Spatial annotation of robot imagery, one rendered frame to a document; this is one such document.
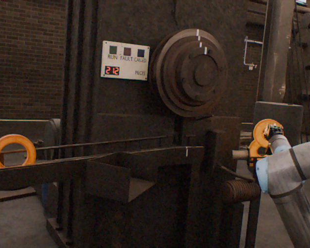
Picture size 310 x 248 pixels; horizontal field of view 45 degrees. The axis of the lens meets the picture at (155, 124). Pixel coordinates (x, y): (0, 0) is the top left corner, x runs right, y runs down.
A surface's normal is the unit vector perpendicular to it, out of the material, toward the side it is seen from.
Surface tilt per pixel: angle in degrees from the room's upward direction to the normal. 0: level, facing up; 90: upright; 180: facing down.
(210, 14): 90
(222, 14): 90
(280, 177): 94
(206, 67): 90
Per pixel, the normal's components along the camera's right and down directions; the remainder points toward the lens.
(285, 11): 0.48, 0.15
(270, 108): -0.61, 0.05
